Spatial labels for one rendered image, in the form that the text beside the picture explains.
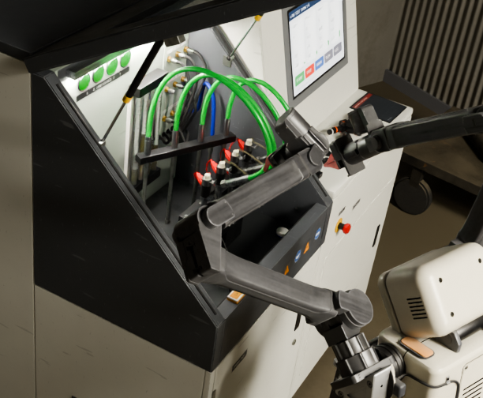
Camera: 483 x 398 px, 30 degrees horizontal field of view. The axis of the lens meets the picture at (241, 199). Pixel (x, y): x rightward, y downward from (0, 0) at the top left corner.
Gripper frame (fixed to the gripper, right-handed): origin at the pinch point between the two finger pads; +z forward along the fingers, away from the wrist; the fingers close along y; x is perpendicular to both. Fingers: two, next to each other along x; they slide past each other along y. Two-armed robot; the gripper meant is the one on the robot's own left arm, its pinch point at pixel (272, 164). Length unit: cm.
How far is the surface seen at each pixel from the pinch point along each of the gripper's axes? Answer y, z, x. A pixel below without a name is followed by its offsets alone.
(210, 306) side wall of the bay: 27.0, 18.7, 19.4
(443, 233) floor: -157, 142, 105
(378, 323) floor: -79, 120, 100
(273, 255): -3.3, 30.2, 24.4
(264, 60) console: -42, 33, -19
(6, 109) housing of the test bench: 31, 35, -49
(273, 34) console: -50, 32, -24
